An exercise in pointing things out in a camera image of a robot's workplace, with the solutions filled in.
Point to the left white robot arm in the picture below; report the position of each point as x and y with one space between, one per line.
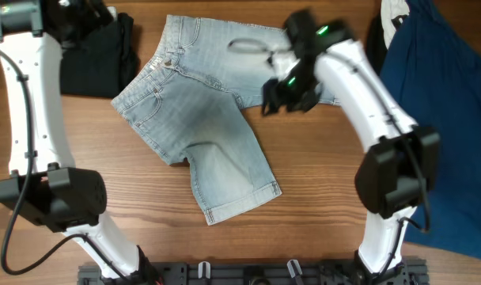
44 185

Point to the light blue denim shorts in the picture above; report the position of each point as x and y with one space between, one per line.
186 104

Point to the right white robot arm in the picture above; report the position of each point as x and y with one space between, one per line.
400 162

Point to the white garment at edge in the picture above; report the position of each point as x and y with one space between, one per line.
393 13

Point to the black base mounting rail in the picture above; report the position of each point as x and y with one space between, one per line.
413 271

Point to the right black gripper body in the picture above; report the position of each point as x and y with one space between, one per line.
299 89

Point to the dark blue t-shirt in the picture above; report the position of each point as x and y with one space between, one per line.
435 76

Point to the black garment under shirt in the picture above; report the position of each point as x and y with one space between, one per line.
375 48

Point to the folded black garment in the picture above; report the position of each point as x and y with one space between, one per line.
102 64

